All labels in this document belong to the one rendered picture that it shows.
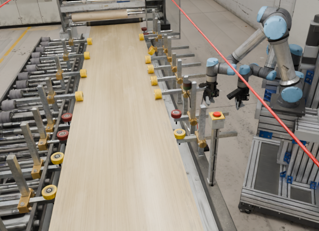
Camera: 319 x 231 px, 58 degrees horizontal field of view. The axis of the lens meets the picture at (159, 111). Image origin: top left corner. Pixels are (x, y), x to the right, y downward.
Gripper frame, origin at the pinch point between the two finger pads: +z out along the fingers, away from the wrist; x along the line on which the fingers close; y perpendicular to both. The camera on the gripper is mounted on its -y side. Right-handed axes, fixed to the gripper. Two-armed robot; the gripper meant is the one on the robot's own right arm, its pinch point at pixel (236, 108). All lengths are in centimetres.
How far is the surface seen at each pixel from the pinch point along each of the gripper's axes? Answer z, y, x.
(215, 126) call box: -29, -38, -58
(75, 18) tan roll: -16, -146, 251
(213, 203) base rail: 18, -39, -71
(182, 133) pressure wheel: -3, -49, -27
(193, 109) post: -7.1, -36.2, -5.6
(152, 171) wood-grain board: -2, -74, -58
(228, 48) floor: 87, 127, 347
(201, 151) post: 12.1, -36.1, -30.5
